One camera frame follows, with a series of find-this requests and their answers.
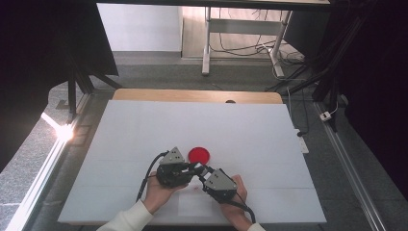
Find white power strip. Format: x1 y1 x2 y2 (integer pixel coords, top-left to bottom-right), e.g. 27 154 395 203
294 128 310 155

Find light wooden table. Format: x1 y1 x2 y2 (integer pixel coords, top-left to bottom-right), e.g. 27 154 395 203
112 88 284 105

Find black metal stand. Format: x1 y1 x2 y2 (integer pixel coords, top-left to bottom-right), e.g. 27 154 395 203
64 57 123 125

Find black curtain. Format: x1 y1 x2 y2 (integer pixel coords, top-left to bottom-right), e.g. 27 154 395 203
0 0 120 172
316 0 408 200

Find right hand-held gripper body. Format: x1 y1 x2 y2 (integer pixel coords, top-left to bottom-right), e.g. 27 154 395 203
201 167 240 205

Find black cable bundle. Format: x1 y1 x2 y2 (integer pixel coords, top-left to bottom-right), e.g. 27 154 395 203
265 13 370 97

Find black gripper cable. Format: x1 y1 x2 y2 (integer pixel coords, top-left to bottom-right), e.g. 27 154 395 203
228 198 257 225
136 150 170 203

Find red petri dish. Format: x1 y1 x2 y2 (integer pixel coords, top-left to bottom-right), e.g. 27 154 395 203
188 146 211 166

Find white paper sheet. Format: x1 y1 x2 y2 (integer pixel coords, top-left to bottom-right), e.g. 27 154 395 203
177 183 223 218

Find person's left hand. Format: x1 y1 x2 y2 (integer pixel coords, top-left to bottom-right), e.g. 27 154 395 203
142 170 190 216

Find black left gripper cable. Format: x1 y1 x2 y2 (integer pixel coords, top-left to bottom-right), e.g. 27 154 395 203
136 150 170 203

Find person's right hand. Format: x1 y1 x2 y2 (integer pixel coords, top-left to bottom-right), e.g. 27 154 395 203
218 174 255 231

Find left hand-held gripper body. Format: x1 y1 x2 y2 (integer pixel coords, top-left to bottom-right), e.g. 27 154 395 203
155 146 191 189

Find aluminium floor rail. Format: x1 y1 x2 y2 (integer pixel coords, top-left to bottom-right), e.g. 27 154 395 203
5 91 92 231
312 100 388 231

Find white metal desk frame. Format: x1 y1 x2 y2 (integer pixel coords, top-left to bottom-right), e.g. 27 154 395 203
201 7 293 78

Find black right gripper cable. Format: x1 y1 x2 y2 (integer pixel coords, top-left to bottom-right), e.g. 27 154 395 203
228 198 257 225

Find tangled cables under desk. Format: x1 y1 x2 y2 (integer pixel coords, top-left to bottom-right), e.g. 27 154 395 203
210 8 306 65

